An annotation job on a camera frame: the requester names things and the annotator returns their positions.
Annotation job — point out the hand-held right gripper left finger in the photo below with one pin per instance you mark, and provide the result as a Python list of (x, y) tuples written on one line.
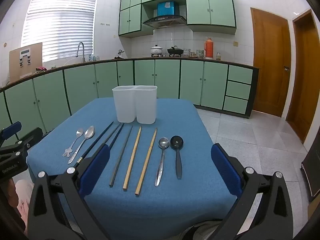
[(96, 170)]

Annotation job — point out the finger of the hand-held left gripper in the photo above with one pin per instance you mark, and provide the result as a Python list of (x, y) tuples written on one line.
[(11, 128), (31, 136)]

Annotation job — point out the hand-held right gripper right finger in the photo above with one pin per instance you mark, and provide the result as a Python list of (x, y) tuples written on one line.
[(225, 170)]

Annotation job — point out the grey chopstick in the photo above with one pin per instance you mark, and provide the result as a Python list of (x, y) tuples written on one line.
[(113, 132), (121, 155)]

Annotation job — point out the black chopstick with gold band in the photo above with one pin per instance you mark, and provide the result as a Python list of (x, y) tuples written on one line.
[(97, 140), (117, 135)]

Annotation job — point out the long silver spoon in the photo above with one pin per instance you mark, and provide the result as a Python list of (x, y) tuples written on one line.
[(88, 132)]

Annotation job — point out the wooden chopstick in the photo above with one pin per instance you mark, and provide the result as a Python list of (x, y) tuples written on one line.
[(132, 157), (146, 160)]

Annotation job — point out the black plastic spoon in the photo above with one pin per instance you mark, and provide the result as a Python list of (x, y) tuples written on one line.
[(177, 142)]

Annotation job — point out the white two-compartment utensil holder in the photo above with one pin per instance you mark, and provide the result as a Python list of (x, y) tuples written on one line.
[(135, 105)]

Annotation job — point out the blue tablecloth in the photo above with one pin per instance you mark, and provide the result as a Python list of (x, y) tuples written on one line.
[(175, 205)]

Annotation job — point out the red cloth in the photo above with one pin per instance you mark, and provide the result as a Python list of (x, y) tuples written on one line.
[(41, 69)]

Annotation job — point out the brown cardboard box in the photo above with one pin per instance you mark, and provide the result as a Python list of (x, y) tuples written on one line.
[(35, 62)]

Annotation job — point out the black floor-standing object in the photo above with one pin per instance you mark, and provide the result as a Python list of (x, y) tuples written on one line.
[(312, 180)]

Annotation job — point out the steel kitchen faucet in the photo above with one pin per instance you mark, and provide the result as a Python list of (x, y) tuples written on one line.
[(82, 52)]

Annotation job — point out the glass jars beside sink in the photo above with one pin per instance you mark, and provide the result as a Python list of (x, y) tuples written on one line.
[(94, 58)]

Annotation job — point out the green base cabinets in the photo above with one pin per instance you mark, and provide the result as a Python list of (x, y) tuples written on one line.
[(167, 80)]

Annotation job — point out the small glass jar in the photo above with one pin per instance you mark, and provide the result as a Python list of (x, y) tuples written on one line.
[(218, 56)]

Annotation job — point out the white window blinds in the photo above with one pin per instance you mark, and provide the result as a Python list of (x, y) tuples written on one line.
[(60, 25)]

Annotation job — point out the closed wooden door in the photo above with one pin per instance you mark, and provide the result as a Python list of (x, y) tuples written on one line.
[(270, 62)]

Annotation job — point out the patterned ceramic bowls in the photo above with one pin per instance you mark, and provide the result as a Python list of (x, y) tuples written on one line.
[(200, 53)]

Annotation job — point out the orange thermos flask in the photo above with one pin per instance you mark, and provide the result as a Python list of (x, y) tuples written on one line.
[(209, 48)]

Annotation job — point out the stack of bowls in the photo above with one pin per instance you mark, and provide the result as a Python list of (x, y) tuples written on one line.
[(186, 52)]

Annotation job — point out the black wok with lid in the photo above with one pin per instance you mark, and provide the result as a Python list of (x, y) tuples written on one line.
[(175, 51)]

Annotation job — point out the white cooking pot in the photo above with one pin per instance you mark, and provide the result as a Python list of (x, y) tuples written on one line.
[(156, 50)]

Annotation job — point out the black range hood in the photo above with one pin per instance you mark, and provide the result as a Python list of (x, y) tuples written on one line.
[(165, 21)]

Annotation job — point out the blue box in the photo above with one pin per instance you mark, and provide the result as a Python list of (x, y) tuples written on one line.
[(167, 8)]

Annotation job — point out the wooden door with frame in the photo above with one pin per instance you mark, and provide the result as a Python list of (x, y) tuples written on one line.
[(306, 80)]

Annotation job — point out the green wall cabinets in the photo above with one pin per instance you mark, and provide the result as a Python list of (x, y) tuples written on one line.
[(210, 7)]

